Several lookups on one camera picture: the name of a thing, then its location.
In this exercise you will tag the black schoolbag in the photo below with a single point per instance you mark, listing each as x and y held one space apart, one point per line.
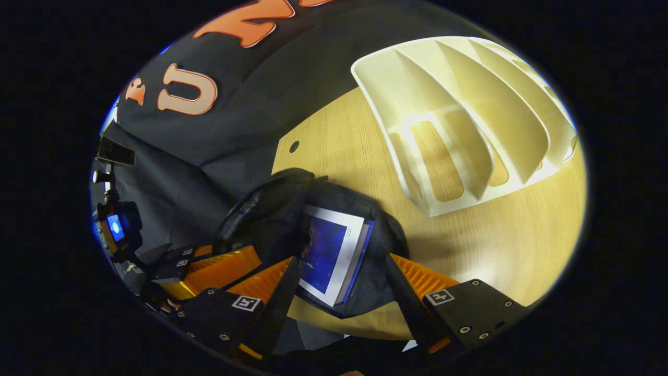
271 219

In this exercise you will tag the blue book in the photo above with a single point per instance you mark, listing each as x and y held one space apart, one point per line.
326 250

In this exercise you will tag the white bookshelf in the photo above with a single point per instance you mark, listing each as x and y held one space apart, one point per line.
417 83

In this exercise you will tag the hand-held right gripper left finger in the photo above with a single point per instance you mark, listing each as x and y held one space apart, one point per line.
279 308

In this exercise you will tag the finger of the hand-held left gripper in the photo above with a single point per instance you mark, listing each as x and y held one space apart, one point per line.
172 253
219 269

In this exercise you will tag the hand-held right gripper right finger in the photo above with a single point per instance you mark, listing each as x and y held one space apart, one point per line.
407 308

